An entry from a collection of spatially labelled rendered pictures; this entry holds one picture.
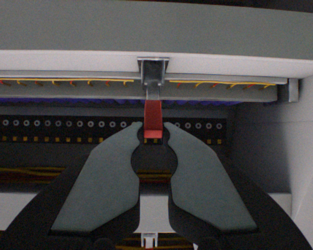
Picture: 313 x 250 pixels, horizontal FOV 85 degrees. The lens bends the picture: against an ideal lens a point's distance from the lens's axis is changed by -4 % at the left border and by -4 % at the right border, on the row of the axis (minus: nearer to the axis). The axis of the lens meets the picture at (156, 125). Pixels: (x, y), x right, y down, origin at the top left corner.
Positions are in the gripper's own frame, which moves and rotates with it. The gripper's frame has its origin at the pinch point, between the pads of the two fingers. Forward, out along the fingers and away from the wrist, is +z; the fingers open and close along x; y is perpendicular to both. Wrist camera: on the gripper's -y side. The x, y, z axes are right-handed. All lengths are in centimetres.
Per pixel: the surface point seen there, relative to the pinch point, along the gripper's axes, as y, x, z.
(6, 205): 12.8, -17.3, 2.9
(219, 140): 12.6, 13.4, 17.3
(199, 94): 1.0, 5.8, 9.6
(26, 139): 12.9, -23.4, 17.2
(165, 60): -3.6, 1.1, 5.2
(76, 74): -1.4, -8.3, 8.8
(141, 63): -3.2, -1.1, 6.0
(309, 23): -7.2, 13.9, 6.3
